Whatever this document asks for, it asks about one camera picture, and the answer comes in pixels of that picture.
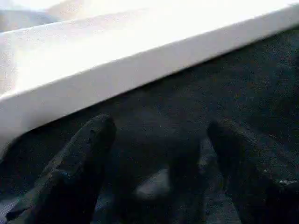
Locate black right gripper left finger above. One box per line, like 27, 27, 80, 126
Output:
6, 113, 117, 224

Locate white plastic table top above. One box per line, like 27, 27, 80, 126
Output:
0, 0, 299, 161

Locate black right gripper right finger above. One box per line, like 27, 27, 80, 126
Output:
206, 118, 299, 224

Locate black plastic mat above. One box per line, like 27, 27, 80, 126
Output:
0, 28, 299, 224

